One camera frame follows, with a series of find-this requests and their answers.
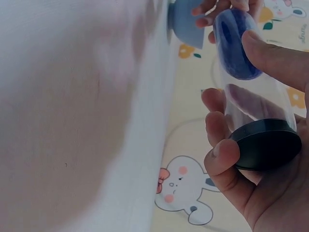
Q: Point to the clear bottle with black cap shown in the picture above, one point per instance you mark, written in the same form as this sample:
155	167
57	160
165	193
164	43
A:
268	145

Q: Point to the person's right hand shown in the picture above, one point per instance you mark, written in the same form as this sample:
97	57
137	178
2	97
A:
277	198

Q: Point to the person's left fingers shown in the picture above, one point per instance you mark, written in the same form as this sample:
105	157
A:
204	17

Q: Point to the person's left hand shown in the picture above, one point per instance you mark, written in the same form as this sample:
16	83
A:
205	14

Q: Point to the blue sponge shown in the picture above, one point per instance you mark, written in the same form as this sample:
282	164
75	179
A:
237	48

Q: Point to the blue cup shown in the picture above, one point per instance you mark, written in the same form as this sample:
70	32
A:
186	21

